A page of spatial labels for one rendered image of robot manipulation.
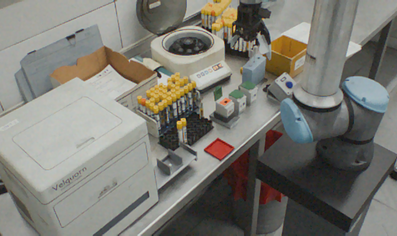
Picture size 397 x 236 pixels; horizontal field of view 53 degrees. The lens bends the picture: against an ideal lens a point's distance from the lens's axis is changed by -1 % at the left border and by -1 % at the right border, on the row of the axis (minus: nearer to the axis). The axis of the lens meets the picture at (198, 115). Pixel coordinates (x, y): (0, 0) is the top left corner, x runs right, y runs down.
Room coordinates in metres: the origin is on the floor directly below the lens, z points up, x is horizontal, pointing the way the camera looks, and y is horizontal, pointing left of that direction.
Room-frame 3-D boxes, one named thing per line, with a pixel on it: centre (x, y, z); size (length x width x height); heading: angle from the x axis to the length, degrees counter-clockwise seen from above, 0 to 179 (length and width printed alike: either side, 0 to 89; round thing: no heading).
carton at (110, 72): (1.12, 0.31, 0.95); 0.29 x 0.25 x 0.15; 46
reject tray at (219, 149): (0.89, -0.06, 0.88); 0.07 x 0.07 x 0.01; 46
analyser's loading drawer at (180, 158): (0.78, 0.10, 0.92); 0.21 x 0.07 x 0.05; 136
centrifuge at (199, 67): (1.34, 0.02, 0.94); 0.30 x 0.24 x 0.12; 37
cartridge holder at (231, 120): (1.03, -0.09, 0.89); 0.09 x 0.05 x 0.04; 49
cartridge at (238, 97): (1.08, -0.13, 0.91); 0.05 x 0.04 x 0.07; 46
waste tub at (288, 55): (1.32, -0.35, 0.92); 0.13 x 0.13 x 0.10; 44
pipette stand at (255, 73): (1.22, -0.21, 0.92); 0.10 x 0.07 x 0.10; 143
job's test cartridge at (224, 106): (1.03, -0.09, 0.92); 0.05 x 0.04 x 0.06; 49
